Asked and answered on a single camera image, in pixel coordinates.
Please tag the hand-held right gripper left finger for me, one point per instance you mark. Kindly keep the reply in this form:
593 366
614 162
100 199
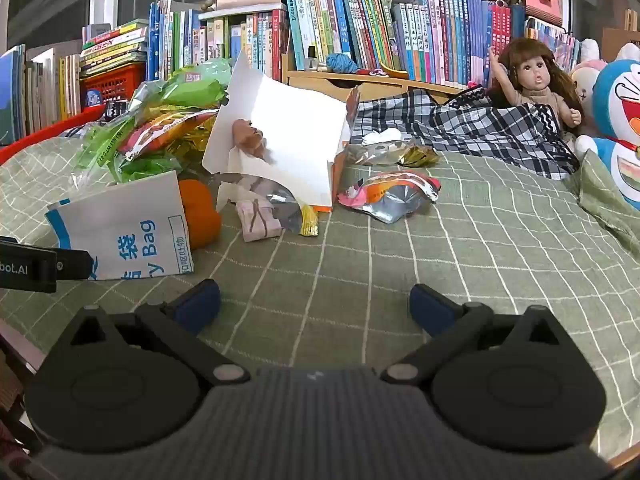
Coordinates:
197 305

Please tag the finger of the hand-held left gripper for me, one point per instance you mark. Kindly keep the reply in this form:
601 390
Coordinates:
75 265

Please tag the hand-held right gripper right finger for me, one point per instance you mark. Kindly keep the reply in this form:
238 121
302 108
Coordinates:
430 307

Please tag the white blue paper bag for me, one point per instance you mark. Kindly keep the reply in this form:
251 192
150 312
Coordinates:
125 225

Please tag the green clear plastic packet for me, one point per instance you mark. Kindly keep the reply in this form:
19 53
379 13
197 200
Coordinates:
105 145

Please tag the yellow foil packet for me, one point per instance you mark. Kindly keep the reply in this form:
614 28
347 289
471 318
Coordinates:
187 146

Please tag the red orange snack packet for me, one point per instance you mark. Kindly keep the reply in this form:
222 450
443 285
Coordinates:
165 127

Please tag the white tissue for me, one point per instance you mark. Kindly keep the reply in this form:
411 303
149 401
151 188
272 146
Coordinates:
380 137

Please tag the white orange cardboard box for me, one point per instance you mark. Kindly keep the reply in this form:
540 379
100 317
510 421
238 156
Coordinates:
295 125

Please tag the green snack packet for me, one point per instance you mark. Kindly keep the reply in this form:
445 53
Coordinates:
195 85

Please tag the stack of flat picture books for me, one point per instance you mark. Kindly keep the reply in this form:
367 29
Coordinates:
112 47

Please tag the row of blue green books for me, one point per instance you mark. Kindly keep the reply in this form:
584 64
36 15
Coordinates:
185 40

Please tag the row of colourful paperback books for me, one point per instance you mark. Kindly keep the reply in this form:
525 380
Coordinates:
400 35

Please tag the row of small pink books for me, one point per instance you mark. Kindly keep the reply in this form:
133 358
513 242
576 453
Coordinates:
555 42

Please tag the green checked bedsheet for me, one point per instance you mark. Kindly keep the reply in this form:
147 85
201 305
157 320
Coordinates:
475 240

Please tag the orange round toy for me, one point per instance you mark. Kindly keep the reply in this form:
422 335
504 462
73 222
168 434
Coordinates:
200 215

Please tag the pink striped small packet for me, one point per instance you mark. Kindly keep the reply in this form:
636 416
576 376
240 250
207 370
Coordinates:
257 220

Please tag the orange pink snack packet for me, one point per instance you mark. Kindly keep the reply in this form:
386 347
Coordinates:
390 195

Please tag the silver foil wrapper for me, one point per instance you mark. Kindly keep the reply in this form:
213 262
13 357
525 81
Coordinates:
285 207

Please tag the red plastic board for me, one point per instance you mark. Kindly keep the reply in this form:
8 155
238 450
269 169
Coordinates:
45 132

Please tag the yellow small sachet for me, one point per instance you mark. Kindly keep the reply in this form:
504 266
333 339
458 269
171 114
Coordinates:
309 222

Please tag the red basket with blue sticker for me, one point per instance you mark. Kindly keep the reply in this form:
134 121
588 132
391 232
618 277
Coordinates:
115 85

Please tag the black white plaid cloth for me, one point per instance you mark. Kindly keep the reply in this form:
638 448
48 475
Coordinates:
475 125

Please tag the orange curved toy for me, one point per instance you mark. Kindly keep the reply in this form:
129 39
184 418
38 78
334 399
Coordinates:
395 72

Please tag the wooden desk organiser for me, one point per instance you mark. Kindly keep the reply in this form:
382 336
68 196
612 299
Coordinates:
325 82

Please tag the brown haired doll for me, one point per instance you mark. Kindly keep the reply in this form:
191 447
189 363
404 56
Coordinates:
535 77

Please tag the blue yarn ball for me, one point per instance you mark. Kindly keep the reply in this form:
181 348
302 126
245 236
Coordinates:
342 64

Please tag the small glass bottle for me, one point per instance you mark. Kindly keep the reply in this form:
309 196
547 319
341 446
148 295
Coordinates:
311 60

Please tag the blue white cat plush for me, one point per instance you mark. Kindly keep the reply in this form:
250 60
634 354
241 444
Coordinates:
620 110

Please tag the white pink bunny plush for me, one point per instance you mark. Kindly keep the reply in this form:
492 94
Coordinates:
587 72

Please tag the beige flat box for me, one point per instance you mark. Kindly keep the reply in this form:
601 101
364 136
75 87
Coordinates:
245 2

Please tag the white plush toy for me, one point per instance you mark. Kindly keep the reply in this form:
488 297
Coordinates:
629 52

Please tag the brown cardboard box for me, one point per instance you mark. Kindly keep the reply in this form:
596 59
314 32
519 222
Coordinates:
617 42

